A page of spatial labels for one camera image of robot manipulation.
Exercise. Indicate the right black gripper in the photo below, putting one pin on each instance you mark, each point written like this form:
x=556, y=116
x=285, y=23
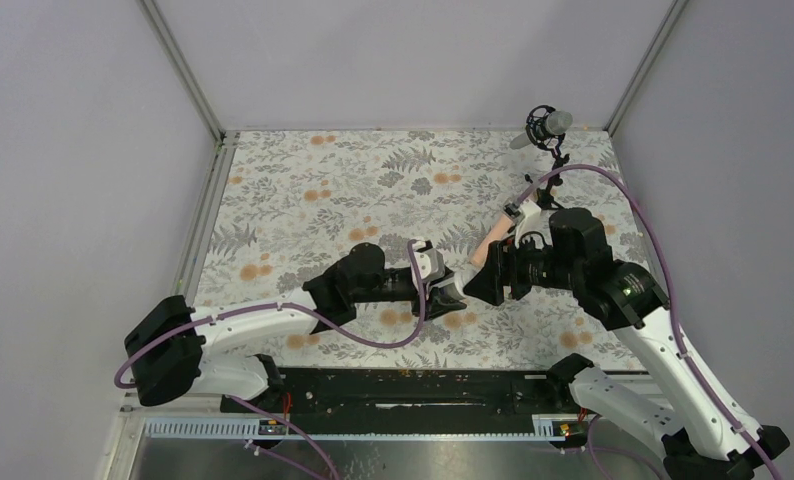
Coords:
x=502, y=268

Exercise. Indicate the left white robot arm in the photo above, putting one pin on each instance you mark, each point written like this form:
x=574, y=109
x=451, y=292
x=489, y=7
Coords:
x=178, y=349

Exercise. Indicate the aluminium frame rail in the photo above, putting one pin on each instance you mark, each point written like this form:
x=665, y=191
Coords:
x=169, y=45
x=645, y=65

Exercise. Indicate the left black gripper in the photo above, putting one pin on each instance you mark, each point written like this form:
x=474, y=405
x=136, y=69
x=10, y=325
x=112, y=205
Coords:
x=436, y=304

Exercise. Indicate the right aluminium frame rail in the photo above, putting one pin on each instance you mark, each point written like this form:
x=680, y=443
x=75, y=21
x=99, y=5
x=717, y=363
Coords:
x=645, y=65

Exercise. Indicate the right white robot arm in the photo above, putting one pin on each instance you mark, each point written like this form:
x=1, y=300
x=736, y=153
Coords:
x=700, y=431

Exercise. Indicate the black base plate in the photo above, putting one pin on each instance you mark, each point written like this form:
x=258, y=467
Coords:
x=416, y=402

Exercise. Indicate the white pill bottle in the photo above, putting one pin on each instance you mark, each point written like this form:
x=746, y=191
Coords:
x=454, y=286

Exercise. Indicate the left aluminium frame rail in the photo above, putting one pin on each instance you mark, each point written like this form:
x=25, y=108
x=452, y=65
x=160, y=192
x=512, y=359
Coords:
x=169, y=45

